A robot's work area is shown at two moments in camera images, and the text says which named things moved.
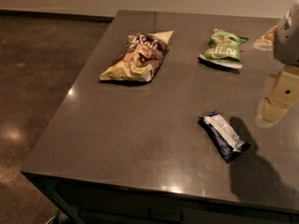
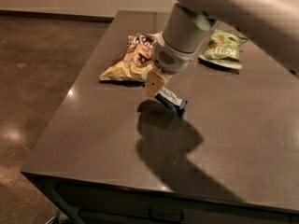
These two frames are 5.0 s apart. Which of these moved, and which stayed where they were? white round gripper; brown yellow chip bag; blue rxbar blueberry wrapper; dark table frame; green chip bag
Moved: white round gripper; blue rxbar blueberry wrapper
Stayed: green chip bag; brown yellow chip bag; dark table frame
